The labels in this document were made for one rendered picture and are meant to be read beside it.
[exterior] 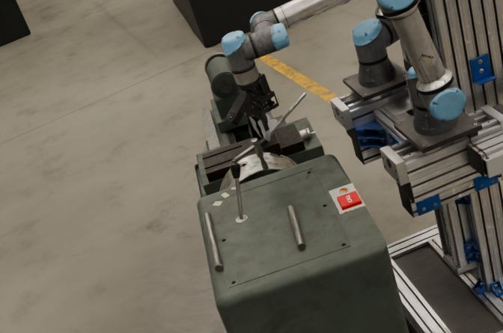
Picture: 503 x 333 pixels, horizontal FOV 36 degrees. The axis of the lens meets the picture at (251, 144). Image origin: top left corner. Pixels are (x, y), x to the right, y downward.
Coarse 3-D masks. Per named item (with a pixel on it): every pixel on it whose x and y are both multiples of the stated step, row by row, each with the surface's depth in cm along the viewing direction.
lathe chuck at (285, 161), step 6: (252, 156) 266; (264, 156) 265; (270, 156) 265; (282, 156) 269; (240, 162) 266; (252, 162) 263; (258, 162) 262; (270, 162) 261; (276, 162) 262; (282, 162) 263; (288, 162) 266; (294, 162) 271; (246, 168) 261; (228, 174) 267; (222, 180) 270; (228, 180) 264; (222, 186) 268; (228, 186) 262
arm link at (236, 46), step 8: (232, 32) 228; (240, 32) 226; (224, 40) 225; (232, 40) 224; (240, 40) 224; (248, 40) 226; (224, 48) 226; (232, 48) 225; (240, 48) 225; (248, 48) 225; (232, 56) 226; (240, 56) 226; (248, 56) 226; (232, 64) 228; (240, 64) 227; (248, 64) 228; (232, 72) 231; (240, 72) 228
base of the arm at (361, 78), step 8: (360, 64) 303; (368, 64) 300; (376, 64) 299; (384, 64) 300; (392, 64) 305; (360, 72) 305; (368, 72) 302; (376, 72) 300; (384, 72) 300; (392, 72) 304; (360, 80) 306; (368, 80) 303; (376, 80) 301; (384, 80) 301
